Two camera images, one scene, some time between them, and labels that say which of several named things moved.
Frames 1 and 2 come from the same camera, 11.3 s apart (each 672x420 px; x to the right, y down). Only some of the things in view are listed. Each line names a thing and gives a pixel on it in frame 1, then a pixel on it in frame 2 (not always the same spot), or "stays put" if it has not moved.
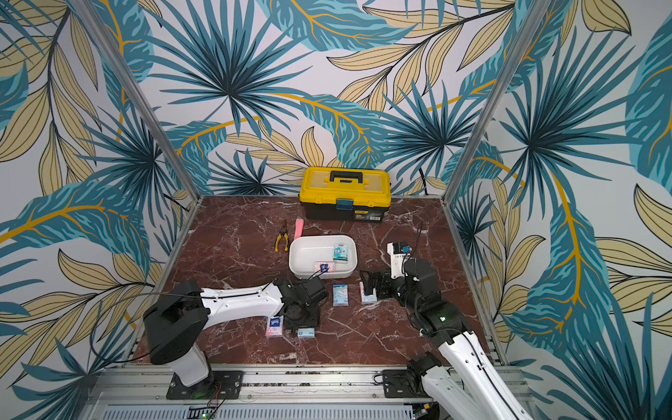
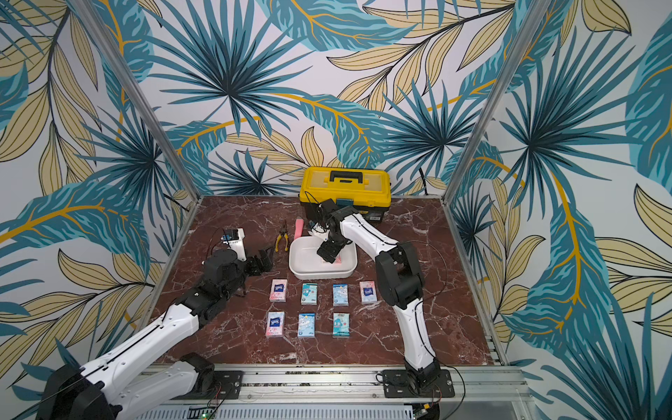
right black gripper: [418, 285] → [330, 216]
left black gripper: [314, 321] → [256, 268]
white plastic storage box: [307, 249] stays put
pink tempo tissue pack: [367, 299] stays put
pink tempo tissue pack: [275, 326] stays put
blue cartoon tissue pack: [340, 295] stays put
